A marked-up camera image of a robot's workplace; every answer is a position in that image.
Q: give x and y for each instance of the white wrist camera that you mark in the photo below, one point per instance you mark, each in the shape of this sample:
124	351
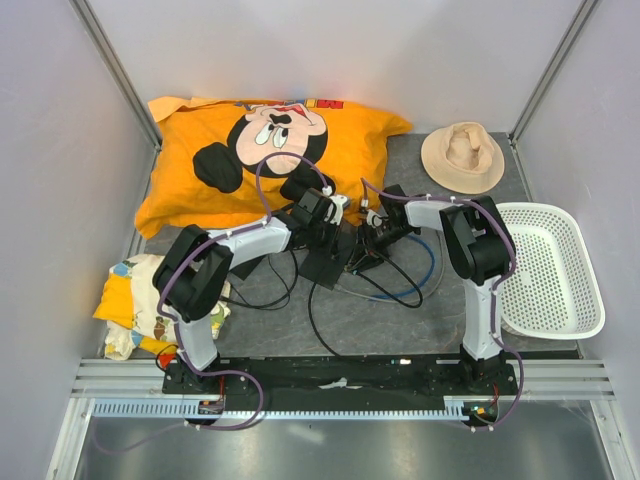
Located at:
335	213
369	216

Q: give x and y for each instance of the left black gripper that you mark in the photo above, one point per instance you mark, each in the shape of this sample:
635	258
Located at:
333	230

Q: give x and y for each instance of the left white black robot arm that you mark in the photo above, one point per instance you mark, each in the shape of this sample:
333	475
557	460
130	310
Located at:
191	277

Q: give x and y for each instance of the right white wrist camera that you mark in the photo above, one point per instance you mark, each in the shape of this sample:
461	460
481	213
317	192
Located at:
369	216

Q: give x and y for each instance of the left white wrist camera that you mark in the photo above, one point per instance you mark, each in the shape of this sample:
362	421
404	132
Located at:
335	213

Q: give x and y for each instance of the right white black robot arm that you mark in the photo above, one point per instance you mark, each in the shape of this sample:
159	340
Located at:
482	254

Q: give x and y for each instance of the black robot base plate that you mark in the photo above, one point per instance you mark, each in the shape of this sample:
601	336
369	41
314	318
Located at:
421	381

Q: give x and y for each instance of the patterned cream yellow cloth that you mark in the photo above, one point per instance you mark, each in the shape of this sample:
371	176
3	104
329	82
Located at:
129	307

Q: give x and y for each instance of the beige bucket hat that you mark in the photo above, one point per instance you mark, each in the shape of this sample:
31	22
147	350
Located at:
463	158

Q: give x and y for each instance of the grey slotted cable duct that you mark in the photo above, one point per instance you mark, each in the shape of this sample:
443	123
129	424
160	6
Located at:
194	409

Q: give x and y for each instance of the white perforated plastic basket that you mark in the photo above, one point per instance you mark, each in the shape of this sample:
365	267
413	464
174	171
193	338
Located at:
553	293

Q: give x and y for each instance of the black network switch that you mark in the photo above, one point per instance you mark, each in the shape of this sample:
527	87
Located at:
324	265

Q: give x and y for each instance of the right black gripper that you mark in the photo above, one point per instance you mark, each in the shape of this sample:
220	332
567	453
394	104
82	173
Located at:
367	254

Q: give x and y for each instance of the orange Mickey Mouse pillow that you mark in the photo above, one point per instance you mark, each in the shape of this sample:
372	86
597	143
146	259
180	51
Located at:
223	162

